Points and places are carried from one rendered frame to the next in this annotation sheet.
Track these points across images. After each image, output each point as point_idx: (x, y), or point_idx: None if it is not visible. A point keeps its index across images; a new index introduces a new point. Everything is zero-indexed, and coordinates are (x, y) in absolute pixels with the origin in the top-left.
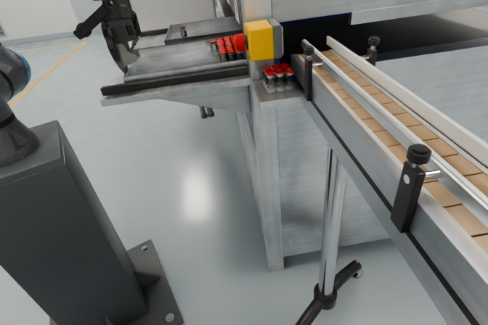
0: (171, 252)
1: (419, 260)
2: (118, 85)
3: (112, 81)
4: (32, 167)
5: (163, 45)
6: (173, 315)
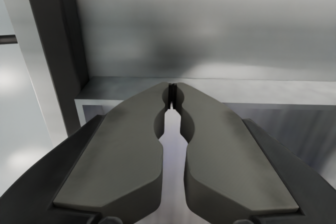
0: None
1: None
2: (51, 71)
3: None
4: None
5: None
6: None
